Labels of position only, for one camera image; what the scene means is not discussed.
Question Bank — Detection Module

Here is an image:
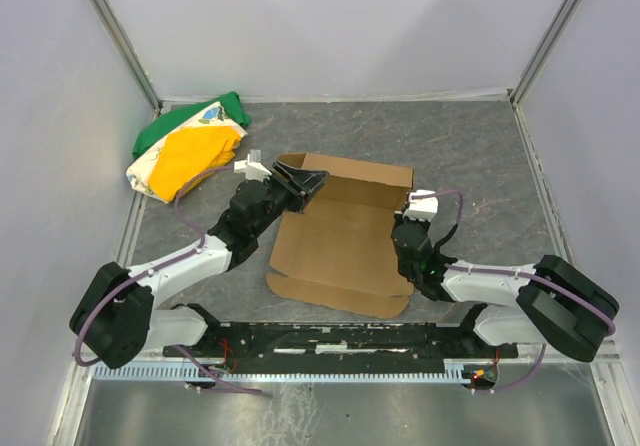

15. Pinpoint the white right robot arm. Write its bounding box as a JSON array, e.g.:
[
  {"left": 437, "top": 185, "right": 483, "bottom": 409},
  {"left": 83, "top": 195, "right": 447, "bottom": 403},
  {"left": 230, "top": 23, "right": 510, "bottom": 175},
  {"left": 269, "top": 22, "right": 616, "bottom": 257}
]
[{"left": 391, "top": 212, "right": 619, "bottom": 362}]

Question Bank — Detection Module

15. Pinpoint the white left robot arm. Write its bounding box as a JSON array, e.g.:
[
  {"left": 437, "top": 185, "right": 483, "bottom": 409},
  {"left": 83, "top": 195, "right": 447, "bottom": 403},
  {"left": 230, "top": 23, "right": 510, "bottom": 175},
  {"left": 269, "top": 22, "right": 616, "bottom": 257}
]
[{"left": 69, "top": 157, "right": 329, "bottom": 369}]

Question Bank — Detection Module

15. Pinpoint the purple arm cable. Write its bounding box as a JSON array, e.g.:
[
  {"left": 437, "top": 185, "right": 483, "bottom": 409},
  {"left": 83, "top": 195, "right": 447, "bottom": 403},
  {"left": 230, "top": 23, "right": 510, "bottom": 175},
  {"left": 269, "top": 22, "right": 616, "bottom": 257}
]
[
  {"left": 73, "top": 166, "right": 274, "bottom": 396},
  {"left": 409, "top": 188, "right": 617, "bottom": 393}
]

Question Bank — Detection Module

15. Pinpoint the aluminium frame rail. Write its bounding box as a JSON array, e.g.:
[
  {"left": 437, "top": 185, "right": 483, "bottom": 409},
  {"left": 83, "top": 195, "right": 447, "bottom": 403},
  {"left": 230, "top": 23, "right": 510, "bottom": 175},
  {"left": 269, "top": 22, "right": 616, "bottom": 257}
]
[{"left": 78, "top": 321, "right": 609, "bottom": 369}]

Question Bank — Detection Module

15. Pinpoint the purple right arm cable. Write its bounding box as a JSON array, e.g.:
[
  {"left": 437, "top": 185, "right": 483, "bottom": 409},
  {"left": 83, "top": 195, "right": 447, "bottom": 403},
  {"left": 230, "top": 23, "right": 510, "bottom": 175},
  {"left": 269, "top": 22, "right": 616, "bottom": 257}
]
[{"left": 409, "top": 188, "right": 617, "bottom": 393}]

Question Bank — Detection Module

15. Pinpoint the green yellow white cloth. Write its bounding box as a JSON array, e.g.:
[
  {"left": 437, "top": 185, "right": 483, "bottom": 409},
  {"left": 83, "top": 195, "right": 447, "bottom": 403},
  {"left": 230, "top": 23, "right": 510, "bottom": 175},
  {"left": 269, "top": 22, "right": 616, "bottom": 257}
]
[{"left": 125, "top": 91, "right": 251, "bottom": 203}]

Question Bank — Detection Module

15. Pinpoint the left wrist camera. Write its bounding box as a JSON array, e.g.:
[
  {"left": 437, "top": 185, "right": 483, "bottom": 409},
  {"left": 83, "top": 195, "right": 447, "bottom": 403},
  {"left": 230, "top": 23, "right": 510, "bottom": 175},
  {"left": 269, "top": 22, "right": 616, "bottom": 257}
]
[{"left": 233, "top": 149, "right": 271, "bottom": 181}]

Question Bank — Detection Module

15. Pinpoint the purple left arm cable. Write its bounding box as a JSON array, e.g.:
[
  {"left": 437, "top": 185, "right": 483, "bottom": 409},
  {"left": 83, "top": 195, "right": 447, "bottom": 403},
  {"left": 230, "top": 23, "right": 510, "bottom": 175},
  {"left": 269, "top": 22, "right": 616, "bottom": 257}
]
[{"left": 73, "top": 166, "right": 274, "bottom": 396}]

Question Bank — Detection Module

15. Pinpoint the light blue slotted cable duct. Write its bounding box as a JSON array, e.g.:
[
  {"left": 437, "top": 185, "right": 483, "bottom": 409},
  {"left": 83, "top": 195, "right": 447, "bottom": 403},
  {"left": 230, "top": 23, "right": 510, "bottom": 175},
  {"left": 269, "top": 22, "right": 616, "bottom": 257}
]
[{"left": 91, "top": 360, "right": 470, "bottom": 385}]

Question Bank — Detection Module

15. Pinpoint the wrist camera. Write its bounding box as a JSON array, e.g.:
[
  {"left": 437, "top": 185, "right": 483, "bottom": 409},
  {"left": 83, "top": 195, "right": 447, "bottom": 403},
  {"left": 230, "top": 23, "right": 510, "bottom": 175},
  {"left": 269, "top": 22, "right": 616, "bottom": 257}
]
[
  {"left": 402, "top": 190, "right": 439, "bottom": 222},
  {"left": 233, "top": 149, "right": 271, "bottom": 181}
]

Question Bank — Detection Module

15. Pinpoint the brown cardboard box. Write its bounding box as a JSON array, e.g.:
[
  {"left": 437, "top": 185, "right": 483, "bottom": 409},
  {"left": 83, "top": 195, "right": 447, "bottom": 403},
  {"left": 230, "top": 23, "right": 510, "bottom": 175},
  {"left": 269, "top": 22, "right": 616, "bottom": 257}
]
[{"left": 266, "top": 152, "right": 414, "bottom": 319}]

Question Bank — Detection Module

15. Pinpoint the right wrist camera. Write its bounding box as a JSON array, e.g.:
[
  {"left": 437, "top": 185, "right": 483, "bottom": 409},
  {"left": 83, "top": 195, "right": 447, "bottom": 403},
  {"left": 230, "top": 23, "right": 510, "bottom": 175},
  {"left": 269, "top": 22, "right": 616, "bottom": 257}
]
[{"left": 402, "top": 190, "right": 439, "bottom": 222}]

